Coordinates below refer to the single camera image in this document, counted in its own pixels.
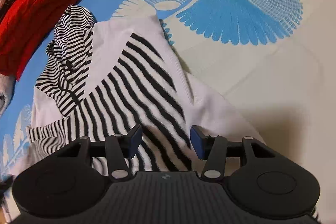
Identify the grey white cloth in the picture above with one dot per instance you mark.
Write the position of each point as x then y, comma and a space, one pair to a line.
4, 98

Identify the blue and white printed bedsheet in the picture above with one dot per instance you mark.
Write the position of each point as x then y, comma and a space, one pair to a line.
262, 69

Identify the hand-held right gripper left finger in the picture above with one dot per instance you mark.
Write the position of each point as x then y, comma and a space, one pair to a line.
135, 141

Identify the red knitted garment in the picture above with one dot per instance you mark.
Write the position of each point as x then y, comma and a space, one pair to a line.
34, 16

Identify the black and white striped sweater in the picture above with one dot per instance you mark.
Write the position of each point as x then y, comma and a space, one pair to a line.
147, 77

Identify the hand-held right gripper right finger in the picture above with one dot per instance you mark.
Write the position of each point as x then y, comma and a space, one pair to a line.
197, 142

